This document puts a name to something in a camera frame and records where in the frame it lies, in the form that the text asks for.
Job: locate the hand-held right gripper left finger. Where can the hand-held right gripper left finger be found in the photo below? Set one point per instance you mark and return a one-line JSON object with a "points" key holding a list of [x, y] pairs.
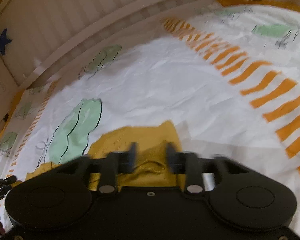
{"points": [[132, 156]]}

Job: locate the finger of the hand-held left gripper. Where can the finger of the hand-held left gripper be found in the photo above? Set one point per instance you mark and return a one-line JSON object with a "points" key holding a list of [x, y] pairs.
{"points": [[2, 182]]}

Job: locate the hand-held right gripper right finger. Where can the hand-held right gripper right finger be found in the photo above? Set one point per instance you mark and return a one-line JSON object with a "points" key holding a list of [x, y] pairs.
{"points": [[170, 156]]}

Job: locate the mustard yellow knit sweater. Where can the mustard yellow knit sweater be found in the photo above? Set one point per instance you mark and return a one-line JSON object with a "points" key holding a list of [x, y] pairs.
{"points": [[152, 135]]}

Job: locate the white leaf-print bed cover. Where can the white leaf-print bed cover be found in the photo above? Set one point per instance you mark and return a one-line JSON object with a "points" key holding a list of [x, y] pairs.
{"points": [[165, 87]]}

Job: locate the dark blue star decoration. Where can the dark blue star decoration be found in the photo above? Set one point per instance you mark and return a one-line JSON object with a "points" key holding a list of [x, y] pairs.
{"points": [[1, 42]]}

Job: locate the light wooden bed frame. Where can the light wooden bed frame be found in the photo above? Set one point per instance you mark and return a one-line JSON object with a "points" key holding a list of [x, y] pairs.
{"points": [[90, 22]]}

